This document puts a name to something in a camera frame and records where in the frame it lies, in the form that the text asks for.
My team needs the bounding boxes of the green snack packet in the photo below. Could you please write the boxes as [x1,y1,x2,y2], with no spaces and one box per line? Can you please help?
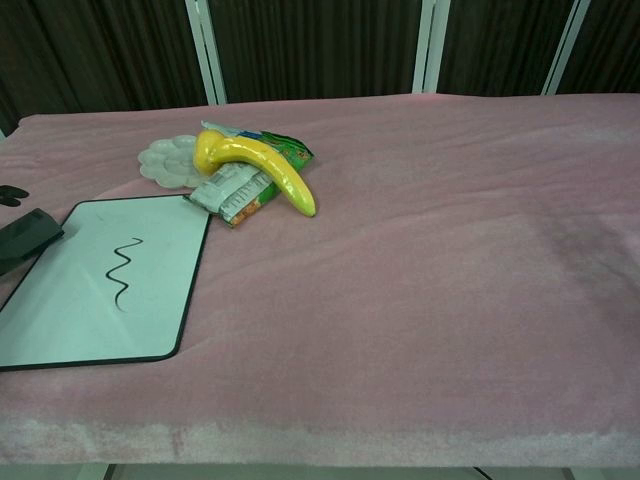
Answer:
[183,119,319,230]

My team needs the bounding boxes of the white flower-shaped palette dish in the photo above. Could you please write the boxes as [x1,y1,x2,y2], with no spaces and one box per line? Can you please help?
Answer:
[137,134,213,190]

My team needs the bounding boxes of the pink fleece table cloth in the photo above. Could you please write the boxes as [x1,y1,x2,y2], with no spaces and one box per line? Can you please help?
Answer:
[0,91,640,469]

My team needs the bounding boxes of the white screen frame post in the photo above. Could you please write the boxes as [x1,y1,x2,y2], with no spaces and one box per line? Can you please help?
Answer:
[185,0,230,106]
[541,0,595,96]
[410,0,453,96]

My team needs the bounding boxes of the white dry-erase board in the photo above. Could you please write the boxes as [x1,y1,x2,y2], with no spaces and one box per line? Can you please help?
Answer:
[0,193,213,373]

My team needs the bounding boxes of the white table frame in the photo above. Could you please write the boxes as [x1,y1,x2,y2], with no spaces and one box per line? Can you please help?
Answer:
[103,463,574,480]

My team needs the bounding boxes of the yellow plastic banana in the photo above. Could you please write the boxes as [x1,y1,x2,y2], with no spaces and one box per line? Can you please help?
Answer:
[192,128,319,219]

